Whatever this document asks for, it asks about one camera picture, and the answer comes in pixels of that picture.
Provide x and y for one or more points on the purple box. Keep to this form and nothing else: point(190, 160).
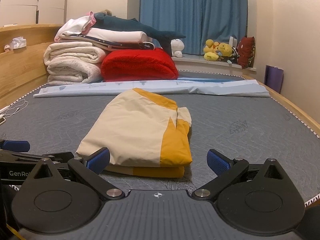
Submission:
point(273, 78)

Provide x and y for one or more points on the smartphone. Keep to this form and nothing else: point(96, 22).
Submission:
point(2, 121)

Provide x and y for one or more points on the white plush toy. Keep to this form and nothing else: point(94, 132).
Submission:
point(178, 47)

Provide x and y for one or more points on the beige and yellow jacket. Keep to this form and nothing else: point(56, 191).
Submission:
point(140, 130)

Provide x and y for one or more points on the white folded quilt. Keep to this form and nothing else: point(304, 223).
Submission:
point(117, 35)

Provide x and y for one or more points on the dark blue shark plush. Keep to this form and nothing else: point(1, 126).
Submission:
point(135, 26)

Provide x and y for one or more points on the small pink item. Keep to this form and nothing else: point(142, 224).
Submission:
point(6, 47)

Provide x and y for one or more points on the dark red cushion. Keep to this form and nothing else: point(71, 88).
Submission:
point(246, 52)

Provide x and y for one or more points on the wooden headboard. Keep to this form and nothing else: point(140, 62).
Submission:
point(22, 67)

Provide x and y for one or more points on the light blue folded sheet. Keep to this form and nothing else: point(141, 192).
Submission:
point(205, 87)

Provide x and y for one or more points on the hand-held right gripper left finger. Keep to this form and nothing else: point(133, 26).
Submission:
point(98, 160)

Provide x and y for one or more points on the yellow plush toy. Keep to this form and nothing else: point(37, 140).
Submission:
point(224, 50)
point(211, 51)

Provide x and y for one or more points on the navy patterned quilt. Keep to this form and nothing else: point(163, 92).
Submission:
point(130, 46)

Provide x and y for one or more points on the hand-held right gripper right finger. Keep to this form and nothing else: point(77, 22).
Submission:
point(218, 162)

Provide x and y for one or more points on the white wardrobe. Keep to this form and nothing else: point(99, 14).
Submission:
point(32, 0)

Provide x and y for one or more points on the red fleece blanket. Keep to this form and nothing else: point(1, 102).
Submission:
point(140, 65)

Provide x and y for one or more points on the white and pink clothes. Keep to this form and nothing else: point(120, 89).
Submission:
point(75, 27)

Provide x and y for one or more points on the window sill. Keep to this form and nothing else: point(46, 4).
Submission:
point(212, 65)

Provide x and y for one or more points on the wooden bed frame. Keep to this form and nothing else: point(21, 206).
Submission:
point(295, 105)

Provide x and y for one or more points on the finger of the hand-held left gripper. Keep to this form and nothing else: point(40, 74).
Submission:
point(16, 145)
point(58, 156)

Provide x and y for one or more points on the blue curtain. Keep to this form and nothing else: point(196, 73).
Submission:
point(195, 15)

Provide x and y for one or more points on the small white device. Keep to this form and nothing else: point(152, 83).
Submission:
point(233, 45)

